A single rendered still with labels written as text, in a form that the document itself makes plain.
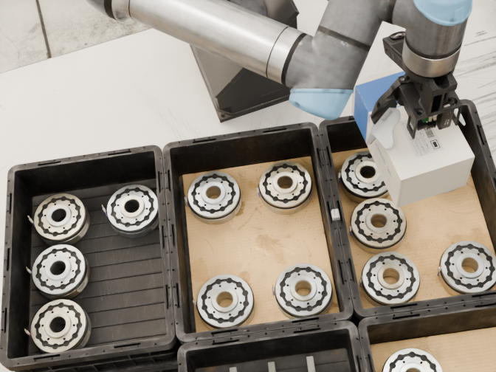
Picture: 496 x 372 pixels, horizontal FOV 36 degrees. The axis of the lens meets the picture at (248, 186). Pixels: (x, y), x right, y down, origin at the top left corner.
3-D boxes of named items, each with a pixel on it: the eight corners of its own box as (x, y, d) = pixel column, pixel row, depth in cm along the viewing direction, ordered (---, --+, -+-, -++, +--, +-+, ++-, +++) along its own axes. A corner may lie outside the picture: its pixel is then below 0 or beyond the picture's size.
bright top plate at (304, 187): (253, 170, 152) (253, 168, 151) (302, 156, 152) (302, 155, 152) (266, 213, 147) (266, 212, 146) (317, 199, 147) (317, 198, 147)
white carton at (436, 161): (350, 111, 134) (352, 80, 126) (415, 91, 135) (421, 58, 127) (395, 208, 124) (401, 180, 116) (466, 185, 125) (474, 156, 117)
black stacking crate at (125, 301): (29, 195, 159) (9, 167, 149) (171, 175, 158) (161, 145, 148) (23, 387, 139) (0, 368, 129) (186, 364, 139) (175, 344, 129)
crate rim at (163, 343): (12, 172, 151) (7, 165, 149) (163, 149, 150) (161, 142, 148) (3, 373, 131) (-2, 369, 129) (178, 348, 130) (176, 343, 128)
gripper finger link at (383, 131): (365, 166, 119) (402, 129, 113) (352, 135, 122) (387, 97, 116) (381, 167, 121) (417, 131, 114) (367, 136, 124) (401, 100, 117)
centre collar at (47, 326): (43, 317, 140) (42, 315, 140) (70, 309, 140) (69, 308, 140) (46, 342, 138) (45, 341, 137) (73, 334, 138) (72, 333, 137)
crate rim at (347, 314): (164, 149, 150) (161, 142, 148) (317, 127, 150) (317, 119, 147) (178, 348, 130) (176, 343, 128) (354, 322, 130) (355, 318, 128)
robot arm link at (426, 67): (395, 24, 103) (452, 7, 104) (393, 46, 107) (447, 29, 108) (418, 66, 100) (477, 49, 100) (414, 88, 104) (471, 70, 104)
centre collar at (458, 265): (452, 255, 139) (452, 254, 138) (480, 252, 139) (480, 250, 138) (459, 280, 136) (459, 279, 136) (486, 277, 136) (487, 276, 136)
